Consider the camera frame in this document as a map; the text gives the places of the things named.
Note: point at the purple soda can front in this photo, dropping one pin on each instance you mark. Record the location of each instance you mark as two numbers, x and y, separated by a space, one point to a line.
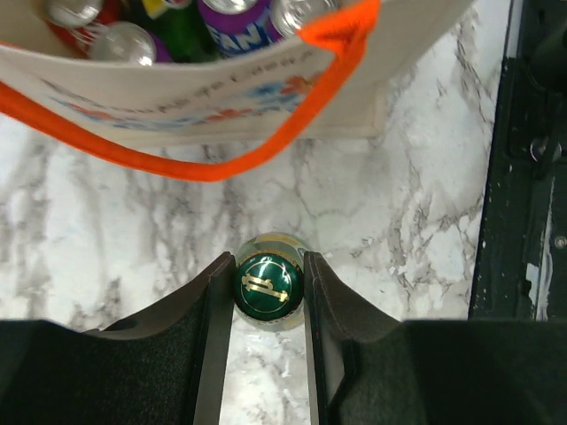
287 17

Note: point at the purple soda can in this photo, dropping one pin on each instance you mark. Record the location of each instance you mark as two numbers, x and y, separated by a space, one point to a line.
127 42
287 17
237 26

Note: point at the green glass bottle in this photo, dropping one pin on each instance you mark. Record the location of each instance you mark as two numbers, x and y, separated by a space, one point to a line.
268 287
179 25

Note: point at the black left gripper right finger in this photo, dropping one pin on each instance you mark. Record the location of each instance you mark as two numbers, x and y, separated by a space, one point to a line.
365 367

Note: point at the beige canvas tote bag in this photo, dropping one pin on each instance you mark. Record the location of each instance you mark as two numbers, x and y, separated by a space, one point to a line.
208 122

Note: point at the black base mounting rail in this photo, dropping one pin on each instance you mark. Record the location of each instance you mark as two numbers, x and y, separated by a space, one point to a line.
520 269

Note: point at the red soda can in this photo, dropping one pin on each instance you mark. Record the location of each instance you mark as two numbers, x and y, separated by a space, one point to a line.
78 23

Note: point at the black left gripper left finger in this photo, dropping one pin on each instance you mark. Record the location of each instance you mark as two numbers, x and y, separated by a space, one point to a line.
162 365

